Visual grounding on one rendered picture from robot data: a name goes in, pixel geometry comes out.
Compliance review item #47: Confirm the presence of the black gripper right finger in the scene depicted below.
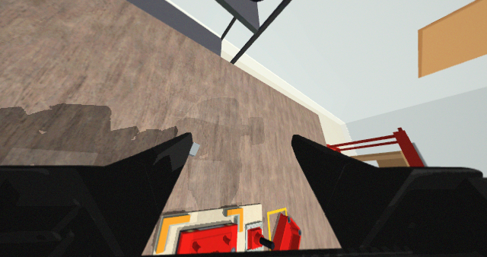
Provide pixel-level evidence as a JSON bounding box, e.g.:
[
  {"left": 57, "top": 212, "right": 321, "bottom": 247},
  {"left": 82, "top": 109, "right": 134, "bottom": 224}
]
[{"left": 291, "top": 135, "right": 483, "bottom": 248}]

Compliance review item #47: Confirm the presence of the beige flat base plate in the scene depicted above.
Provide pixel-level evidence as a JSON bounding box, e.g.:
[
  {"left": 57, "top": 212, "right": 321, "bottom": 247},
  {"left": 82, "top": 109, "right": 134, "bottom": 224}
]
[{"left": 152, "top": 204, "right": 264, "bottom": 255}]

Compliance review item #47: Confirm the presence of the red plastic shell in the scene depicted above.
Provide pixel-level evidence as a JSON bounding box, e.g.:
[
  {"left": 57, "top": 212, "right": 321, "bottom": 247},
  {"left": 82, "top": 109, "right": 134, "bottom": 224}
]
[{"left": 271, "top": 213, "right": 301, "bottom": 250}]

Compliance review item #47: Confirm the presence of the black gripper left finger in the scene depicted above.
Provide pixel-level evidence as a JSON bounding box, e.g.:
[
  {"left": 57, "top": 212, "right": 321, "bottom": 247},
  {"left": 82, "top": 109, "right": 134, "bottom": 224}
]
[{"left": 0, "top": 132, "right": 193, "bottom": 256}]

